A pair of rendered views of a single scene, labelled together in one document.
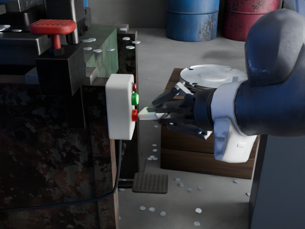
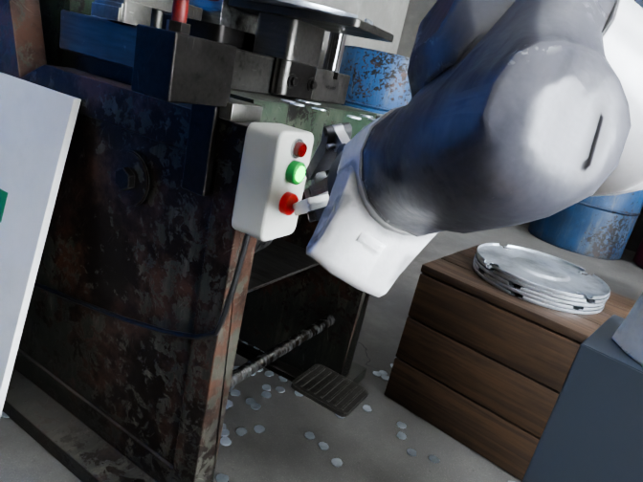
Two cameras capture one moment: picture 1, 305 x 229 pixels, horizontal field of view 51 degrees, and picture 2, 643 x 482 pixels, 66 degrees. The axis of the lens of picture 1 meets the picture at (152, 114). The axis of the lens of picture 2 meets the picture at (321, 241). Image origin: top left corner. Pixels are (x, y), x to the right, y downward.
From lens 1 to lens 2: 0.32 m
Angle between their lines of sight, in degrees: 23
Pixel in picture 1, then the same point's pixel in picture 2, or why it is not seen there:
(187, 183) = (415, 439)
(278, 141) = (588, 397)
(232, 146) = (343, 234)
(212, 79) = (531, 271)
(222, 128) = (339, 188)
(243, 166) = not seen: hidden behind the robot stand
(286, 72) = (465, 39)
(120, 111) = (257, 177)
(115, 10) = not seen: hidden behind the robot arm
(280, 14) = not seen: outside the picture
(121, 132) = (251, 220)
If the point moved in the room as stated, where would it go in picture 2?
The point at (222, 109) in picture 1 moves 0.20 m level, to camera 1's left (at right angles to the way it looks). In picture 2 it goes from (352, 148) to (140, 88)
